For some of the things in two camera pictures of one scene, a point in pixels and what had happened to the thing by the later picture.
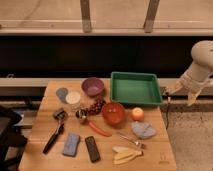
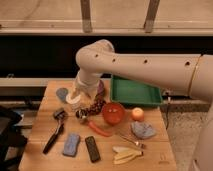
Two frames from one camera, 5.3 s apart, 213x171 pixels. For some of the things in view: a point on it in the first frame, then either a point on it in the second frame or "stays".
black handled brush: [59, 115] stays
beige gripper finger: [192, 97] -> [90, 98]
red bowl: [113, 113] stays
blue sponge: [71, 145] stays
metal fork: [123, 137] stays
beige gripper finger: [178, 86] -> [75, 93]
